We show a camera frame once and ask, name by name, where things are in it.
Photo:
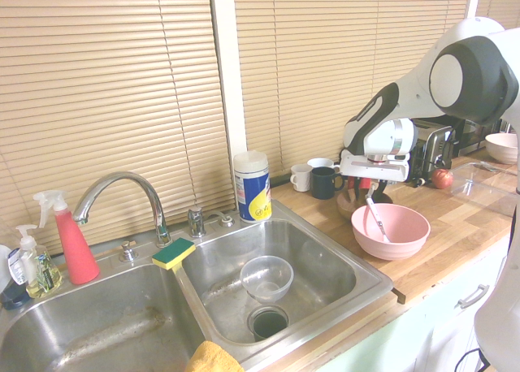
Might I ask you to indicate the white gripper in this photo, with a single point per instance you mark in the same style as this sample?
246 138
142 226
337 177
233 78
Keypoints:
373 169

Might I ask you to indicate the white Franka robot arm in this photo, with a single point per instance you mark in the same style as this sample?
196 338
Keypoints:
467 75

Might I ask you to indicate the stainless steel double sink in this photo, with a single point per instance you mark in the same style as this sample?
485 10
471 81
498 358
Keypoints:
325 266

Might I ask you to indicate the white sink hole cap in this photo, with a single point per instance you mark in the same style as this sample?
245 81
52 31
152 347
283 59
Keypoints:
226 221

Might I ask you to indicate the chrome sink knob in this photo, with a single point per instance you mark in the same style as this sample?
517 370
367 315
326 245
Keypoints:
127 252

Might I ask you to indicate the navy blue mug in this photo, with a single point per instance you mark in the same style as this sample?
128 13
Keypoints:
323 183

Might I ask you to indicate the white mug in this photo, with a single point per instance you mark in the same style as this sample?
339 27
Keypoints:
321 162
302 179

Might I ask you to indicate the pink bowl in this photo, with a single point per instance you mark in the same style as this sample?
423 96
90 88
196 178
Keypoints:
406 238

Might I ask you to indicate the red apple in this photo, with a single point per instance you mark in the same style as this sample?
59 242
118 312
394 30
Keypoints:
442 178

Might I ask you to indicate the stainless steel toaster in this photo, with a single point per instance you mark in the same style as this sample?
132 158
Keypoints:
432 144

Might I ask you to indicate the black countertop oven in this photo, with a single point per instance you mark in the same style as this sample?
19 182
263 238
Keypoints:
473 136

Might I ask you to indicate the Lysol wipes canister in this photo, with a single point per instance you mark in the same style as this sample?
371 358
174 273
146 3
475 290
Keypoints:
252 185

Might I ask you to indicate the clear plastic container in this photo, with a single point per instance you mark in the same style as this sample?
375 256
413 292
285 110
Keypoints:
487 189

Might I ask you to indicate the clear plastic bowl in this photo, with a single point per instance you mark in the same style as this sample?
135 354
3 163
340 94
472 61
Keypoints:
266 278

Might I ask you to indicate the beige bowl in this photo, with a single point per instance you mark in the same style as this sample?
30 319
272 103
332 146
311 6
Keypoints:
501 148

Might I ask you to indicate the white kitchen cabinet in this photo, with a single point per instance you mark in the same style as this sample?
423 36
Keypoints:
386 339

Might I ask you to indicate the yellow green sponge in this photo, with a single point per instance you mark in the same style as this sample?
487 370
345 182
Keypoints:
172 254

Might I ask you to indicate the yellow dish cloth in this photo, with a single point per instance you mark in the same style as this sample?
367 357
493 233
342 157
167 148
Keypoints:
213 360

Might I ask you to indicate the chrome curved faucet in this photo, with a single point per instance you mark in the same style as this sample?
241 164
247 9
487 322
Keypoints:
122 181

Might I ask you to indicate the red spray bottle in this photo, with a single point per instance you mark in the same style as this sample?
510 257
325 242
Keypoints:
75 246

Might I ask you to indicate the clear soap pump bottle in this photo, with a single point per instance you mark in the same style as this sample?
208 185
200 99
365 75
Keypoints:
40 274

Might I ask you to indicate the blue and white bottle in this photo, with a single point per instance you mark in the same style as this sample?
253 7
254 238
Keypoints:
14 274

